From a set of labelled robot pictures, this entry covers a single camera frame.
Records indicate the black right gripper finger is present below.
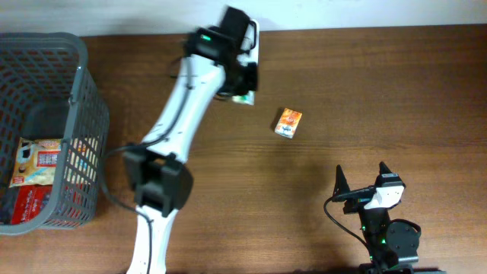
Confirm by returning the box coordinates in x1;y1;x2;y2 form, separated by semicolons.
333;165;350;196
375;161;396;186

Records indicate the green tissue pack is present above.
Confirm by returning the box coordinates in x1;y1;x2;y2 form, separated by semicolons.
232;91;255;106

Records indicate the orange tissue pack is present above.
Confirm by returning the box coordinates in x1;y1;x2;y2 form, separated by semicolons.
274;108;302;139

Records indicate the beige snack bag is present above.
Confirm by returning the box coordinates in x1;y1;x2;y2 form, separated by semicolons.
9;138;62;187

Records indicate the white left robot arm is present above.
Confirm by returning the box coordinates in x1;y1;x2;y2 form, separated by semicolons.
123;7;259;273

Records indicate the white barcode scanner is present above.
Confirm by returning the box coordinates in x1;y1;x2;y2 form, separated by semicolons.
239;19;260;65

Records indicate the grey plastic mesh basket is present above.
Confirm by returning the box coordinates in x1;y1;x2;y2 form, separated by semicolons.
1;33;110;236

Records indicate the red snack package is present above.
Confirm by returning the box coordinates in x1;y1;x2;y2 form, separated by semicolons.
11;185;53;225

